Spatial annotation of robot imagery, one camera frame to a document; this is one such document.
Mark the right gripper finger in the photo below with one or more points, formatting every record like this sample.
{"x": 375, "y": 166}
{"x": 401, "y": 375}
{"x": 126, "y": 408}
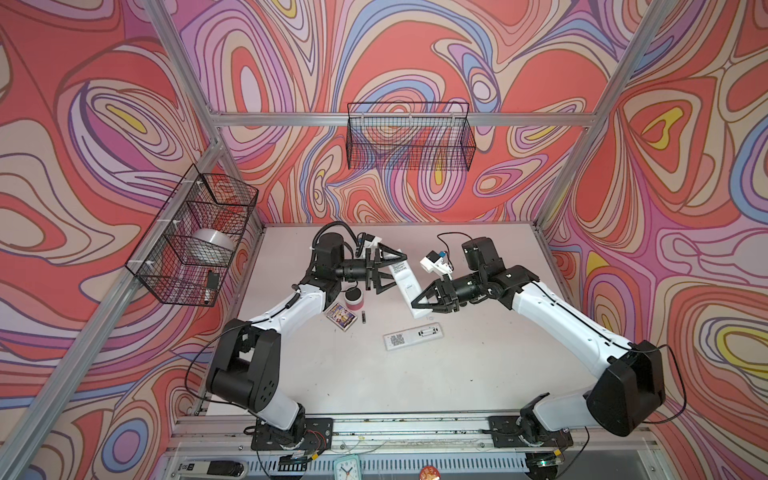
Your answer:
{"x": 438, "y": 305}
{"x": 434, "y": 294}

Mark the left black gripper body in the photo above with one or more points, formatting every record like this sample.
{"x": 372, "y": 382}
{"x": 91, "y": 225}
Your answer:
{"x": 350, "y": 272}

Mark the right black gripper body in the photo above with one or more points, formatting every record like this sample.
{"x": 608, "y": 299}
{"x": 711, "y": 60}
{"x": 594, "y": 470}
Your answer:
{"x": 469, "y": 287}

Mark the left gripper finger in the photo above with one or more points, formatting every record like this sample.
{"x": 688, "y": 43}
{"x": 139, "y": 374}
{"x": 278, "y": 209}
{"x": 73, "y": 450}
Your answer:
{"x": 384, "y": 256}
{"x": 380, "y": 283}

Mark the white remote with batteries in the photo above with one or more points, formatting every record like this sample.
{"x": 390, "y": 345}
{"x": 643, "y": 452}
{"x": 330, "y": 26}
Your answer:
{"x": 413, "y": 336}

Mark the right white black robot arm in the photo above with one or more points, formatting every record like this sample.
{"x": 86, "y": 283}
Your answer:
{"x": 629, "y": 384}

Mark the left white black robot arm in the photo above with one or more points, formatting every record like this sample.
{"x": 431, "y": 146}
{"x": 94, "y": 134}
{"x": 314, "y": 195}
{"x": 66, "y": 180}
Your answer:
{"x": 245, "y": 368}

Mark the pink round speaker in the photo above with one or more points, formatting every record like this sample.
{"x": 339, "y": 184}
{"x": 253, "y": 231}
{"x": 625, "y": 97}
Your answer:
{"x": 354, "y": 299}

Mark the purple card box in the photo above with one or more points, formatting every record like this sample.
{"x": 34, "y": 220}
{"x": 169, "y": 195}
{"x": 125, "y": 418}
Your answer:
{"x": 340, "y": 316}

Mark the white tape roll in basket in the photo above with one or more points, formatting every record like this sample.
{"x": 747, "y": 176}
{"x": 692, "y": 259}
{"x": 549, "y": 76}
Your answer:
{"x": 210, "y": 247}

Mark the small white clock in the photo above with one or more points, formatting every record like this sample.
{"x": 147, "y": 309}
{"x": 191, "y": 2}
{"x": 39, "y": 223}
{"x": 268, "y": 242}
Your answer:
{"x": 347, "y": 468}

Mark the black wire basket on back wall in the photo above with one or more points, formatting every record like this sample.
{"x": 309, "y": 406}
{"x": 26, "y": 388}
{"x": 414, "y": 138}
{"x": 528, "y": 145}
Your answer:
{"x": 409, "y": 135}

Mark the black wire basket on wall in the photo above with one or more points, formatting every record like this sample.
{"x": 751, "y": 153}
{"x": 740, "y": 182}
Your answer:
{"x": 201, "y": 227}
{"x": 409, "y": 135}

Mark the black wire basket on left wall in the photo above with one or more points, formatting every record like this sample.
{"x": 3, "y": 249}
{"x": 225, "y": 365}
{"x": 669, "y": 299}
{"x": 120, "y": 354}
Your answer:
{"x": 201, "y": 227}

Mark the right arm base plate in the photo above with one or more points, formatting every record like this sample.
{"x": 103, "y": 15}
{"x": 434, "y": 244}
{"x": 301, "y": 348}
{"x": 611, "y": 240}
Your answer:
{"x": 523, "y": 432}

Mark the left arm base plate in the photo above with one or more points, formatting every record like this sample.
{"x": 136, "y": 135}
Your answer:
{"x": 313, "y": 434}

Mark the black white device on rail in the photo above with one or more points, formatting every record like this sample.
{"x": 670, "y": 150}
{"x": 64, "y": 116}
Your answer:
{"x": 212, "y": 469}

